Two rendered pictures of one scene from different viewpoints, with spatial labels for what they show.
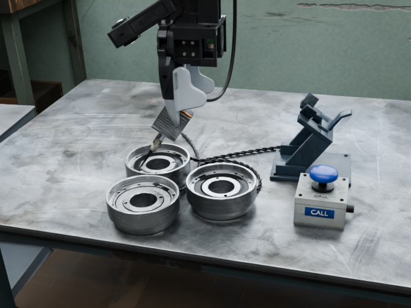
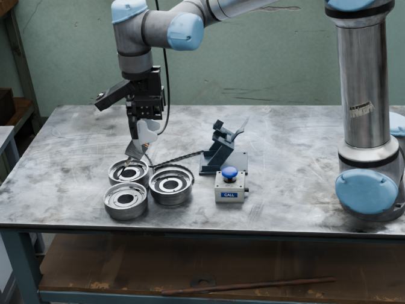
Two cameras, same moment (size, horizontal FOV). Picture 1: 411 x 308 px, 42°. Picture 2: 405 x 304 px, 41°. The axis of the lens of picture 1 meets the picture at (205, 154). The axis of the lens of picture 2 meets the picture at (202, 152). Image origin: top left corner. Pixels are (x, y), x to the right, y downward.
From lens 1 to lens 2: 55 cm
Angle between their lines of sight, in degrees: 9
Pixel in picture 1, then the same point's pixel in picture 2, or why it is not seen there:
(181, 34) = (140, 104)
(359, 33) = (257, 29)
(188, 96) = (146, 136)
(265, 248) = (200, 219)
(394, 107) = (275, 111)
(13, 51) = not seen: outside the picture
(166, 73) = (133, 126)
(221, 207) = (173, 198)
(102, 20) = (41, 31)
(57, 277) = (64, 251)
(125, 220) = (117, 213)
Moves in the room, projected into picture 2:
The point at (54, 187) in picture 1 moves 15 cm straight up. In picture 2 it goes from (64, 195) to (52, 146)
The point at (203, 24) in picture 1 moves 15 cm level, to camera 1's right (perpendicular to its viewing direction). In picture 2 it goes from (152, 96) to (217, 87)
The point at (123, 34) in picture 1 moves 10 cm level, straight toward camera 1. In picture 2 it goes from (104, 104) to (112, 123)
